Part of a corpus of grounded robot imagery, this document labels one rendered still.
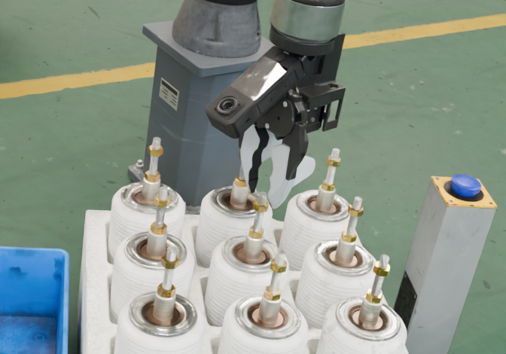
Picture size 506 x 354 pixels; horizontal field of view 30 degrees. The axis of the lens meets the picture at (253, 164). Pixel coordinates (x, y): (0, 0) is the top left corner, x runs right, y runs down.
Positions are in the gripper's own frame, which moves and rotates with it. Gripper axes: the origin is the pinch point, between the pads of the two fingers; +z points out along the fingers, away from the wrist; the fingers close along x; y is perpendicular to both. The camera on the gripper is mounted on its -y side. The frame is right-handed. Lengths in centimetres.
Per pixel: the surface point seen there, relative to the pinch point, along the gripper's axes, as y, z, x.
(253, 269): -1.6, 9.0, -2.6
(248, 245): -0.5, 7.4, -0.1
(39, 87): 29, 34, 93
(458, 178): 28.4, 1.5, -8.8
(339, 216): 16.9, 9.1, 0.2
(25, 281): -12.4, 27.8, 29.5
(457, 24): 162, 34, 79
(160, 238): -9.6, 6.7, 5.5
